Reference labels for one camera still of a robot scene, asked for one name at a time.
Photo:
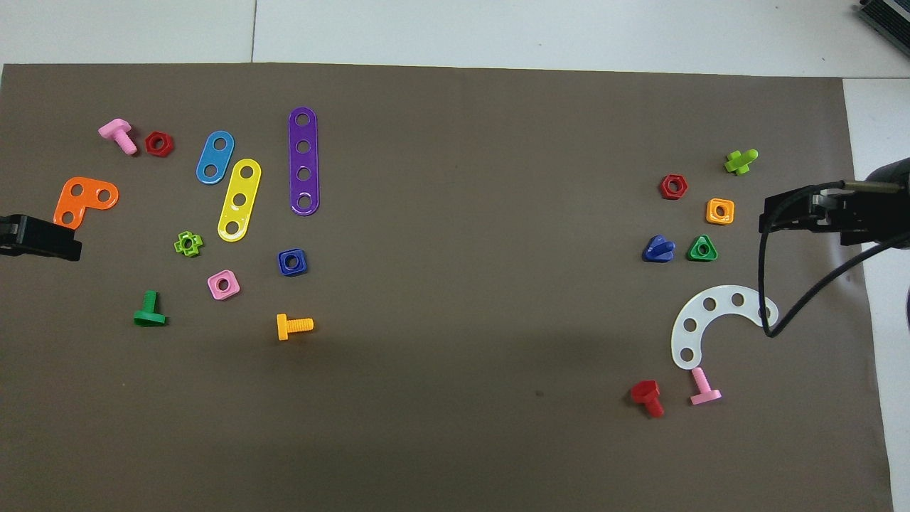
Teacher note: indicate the brown table mat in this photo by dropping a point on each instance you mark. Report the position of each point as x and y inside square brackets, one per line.
[455, 284]

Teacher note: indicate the purple four-hole plate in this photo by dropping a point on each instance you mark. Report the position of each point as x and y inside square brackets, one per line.
[303, 161]

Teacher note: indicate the lime cross toy nut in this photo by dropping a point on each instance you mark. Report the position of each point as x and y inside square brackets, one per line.
[179, 247]

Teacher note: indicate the pink square toy nut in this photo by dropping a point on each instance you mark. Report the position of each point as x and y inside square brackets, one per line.
[232, 291]

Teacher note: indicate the red toy bolt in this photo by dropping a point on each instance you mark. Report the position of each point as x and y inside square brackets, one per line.
[645, 391]

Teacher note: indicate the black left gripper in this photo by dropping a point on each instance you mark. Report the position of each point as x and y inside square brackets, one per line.
[35, 238]

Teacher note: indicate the red hexagon toy nut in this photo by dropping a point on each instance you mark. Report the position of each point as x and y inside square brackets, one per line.
[682, 192]
[167, 149]

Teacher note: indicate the green toy bolt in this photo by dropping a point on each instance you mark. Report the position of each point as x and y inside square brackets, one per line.
[149, 318]

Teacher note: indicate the lime cross-head toy bolt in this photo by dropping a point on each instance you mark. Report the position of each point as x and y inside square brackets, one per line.
[739, 162]

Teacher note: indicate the grey ribbed device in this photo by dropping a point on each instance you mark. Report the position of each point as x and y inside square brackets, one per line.
[889, 14]

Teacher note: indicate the blue two-hole plate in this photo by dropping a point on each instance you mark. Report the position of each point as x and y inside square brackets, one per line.
[215, 158]

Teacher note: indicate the blue toy bolt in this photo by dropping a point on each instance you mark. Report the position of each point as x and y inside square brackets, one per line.
[655, 250]

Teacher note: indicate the orange angled three-hole plate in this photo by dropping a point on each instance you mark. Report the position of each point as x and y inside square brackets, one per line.
[90, 193]

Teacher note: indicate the small pink toy bolt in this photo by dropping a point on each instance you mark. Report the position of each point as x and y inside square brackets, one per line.
[704, 395]

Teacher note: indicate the green triangle toy nut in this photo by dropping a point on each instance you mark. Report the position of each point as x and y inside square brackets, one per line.
[693, 256]

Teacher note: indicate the white curved five-hole plate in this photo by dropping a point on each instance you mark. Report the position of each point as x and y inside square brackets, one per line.
[724, 297]

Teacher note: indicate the large pink toy bolt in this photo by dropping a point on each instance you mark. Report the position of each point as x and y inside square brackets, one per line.
[114, 130]

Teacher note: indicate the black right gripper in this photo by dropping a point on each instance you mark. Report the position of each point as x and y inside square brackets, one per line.
[825, 213]

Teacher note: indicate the orange toy bolt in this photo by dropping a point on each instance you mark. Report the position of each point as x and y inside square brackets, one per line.
[284, 327]

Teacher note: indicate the yellow three-hole plate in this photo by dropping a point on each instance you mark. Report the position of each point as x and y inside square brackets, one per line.
[243, 186]

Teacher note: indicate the blue square toy nut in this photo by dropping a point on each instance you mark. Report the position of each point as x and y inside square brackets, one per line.
[301, 256]

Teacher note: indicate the orange square toy nut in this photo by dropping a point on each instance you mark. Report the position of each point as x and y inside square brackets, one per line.
[711, 219]

